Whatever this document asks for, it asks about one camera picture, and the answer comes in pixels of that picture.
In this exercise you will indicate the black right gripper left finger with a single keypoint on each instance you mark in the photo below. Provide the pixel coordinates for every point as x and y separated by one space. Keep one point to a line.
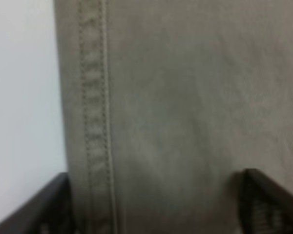
48 212

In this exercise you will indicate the khaki shorts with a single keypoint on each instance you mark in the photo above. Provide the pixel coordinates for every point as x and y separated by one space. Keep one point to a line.
165 102

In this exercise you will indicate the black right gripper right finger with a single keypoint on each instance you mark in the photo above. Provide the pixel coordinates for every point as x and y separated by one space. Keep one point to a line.
264 207

